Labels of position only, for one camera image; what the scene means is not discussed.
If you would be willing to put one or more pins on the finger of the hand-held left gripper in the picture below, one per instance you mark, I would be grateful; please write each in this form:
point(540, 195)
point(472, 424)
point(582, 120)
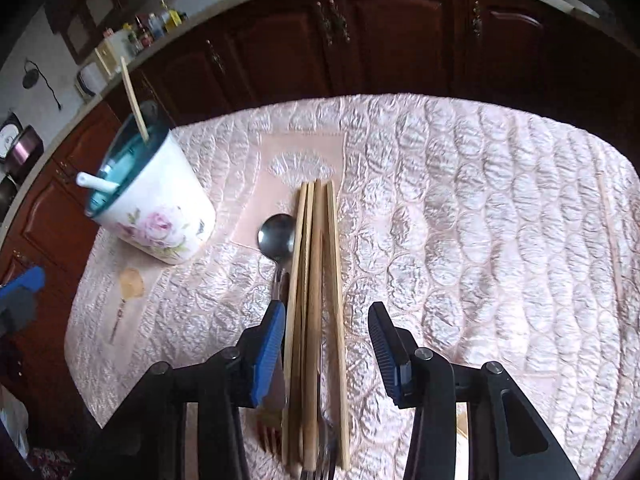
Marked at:
point(22, 282)

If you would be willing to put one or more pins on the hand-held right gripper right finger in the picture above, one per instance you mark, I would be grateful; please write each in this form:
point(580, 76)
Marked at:
point(387, 355)

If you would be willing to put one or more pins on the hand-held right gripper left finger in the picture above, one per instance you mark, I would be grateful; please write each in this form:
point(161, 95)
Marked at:
point(267, 355)

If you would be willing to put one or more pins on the metal spoon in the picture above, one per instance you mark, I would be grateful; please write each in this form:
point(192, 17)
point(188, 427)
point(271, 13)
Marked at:
point(275, 240)

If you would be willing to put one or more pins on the white floral cup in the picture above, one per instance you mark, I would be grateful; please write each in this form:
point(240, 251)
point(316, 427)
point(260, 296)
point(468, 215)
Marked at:
point(160, 195)

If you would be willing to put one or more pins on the metal fork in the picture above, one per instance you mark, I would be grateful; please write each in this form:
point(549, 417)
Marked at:
point(270, 437)
point(327, 452)

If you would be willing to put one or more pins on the small wooden spoon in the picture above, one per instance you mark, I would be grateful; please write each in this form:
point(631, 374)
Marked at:
point(131, 284)

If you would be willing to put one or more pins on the purple rice cooker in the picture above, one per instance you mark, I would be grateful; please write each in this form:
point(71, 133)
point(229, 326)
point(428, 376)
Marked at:
point(25, 150)

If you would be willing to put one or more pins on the round dial kitchen scale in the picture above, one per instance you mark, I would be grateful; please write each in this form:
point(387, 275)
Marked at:
point(7, 140)

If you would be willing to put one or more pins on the quilted pink tablecloth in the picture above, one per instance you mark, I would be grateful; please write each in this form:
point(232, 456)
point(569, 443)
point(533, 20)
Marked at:
point(475, 210)

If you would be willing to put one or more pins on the red sauce bottle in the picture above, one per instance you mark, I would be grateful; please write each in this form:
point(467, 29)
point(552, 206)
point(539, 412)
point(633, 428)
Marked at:
point(145, 34)

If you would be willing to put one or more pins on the beige stone countertop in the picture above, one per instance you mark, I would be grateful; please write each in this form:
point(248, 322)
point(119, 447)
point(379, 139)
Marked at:
point(167, 42)

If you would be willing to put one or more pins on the yellow oil bottle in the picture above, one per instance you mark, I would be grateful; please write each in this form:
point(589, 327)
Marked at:
point(173, 19)

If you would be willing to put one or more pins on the dark wooden base cabinets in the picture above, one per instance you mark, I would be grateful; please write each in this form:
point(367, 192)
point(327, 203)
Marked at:
point(400, 45)

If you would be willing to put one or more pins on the wooden wall cabinets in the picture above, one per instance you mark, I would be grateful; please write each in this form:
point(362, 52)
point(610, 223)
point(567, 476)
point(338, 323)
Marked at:
point(95, 5)

